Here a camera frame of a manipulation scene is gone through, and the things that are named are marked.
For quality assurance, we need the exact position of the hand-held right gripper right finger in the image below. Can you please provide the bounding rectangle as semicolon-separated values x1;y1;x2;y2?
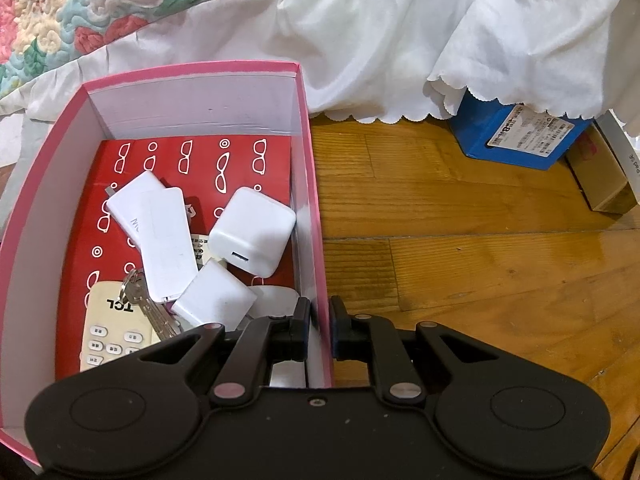
330;296;499;406

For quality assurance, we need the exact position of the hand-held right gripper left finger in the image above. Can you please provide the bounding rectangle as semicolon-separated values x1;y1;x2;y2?
137;296;312;408

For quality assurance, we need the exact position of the white rounded object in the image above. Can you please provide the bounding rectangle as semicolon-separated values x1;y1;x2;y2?
247;285;302;322

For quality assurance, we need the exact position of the small white charger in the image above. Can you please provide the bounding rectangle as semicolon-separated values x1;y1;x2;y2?
172;259;258;329

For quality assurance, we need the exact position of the large white cube charger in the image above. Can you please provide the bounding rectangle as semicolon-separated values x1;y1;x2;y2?
207;186;297;279

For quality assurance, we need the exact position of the silver key bunch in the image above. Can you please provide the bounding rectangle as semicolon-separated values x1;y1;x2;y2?
120;267;182;342

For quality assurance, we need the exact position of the white slim power bank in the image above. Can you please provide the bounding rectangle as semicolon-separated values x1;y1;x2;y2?
137;187;199;304

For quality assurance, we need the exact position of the beige remote control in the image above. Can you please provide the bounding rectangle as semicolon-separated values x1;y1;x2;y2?
79;280;176;374

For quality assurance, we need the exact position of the white usb adapter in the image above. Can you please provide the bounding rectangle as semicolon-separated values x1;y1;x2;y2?
104;170;168;242

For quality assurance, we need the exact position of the pink cardboard box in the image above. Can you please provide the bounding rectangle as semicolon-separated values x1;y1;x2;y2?
0;60;336;466

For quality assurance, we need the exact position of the printed paper slip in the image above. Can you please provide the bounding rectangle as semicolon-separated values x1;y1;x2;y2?
190;233;212;264

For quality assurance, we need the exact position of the blue box with label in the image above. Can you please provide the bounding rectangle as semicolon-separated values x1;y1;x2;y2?
452;87;593;171

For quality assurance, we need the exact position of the red printed glasses sheet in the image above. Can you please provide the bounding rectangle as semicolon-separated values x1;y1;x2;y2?
55;137;296;382

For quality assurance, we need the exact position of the brown cardboard box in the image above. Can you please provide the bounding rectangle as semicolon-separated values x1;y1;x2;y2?
565;112;640;217

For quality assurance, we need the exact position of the floral quilt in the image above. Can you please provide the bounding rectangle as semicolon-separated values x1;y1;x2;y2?
0;0;371;103

